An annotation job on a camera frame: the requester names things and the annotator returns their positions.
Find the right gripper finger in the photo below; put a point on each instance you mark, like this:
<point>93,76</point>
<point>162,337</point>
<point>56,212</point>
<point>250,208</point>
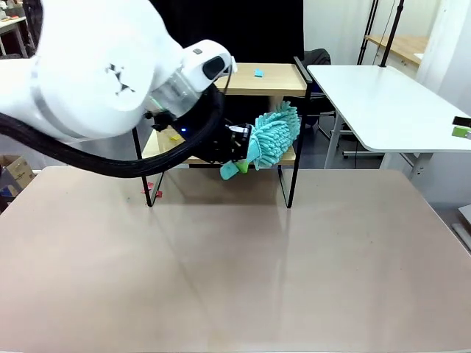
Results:
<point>463,121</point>
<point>460,131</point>

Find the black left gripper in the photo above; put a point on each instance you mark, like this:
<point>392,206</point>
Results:
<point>226,147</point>

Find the teal microfibre duster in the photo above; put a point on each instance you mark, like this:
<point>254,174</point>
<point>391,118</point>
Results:
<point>276,128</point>

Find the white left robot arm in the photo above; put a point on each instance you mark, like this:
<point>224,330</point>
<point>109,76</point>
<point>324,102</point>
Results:
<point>92,55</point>

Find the yellow paper scrap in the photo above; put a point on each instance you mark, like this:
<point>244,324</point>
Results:
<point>174,138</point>

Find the blue paper scrap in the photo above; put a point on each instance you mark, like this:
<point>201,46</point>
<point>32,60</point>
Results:
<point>259,73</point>

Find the white table with grey legs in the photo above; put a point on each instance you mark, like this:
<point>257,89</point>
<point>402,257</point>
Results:
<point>386,106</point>

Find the large red paper scrap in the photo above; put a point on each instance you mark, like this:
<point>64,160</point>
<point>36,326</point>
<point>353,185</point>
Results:
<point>159,193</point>

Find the wooden background desk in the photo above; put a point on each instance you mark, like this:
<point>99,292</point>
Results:
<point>404,46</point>

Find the small red clip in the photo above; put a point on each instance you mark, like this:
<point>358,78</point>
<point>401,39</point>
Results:
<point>144,190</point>

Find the black stand pole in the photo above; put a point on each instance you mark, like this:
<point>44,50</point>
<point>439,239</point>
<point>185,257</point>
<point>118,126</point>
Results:
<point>368,33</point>
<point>392,33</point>

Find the black office chair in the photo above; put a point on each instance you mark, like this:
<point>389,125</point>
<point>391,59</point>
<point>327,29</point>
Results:
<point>318,57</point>

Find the brown cardboard box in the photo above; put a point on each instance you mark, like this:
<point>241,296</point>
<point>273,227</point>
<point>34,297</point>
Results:
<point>16,171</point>

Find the light wooden side table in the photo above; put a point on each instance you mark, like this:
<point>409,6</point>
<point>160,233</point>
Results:
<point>11,24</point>

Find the wooden shelf with black frame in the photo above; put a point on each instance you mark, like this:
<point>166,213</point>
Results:
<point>257,82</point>

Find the grey metal base frame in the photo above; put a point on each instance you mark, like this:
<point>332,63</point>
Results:
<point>464,228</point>

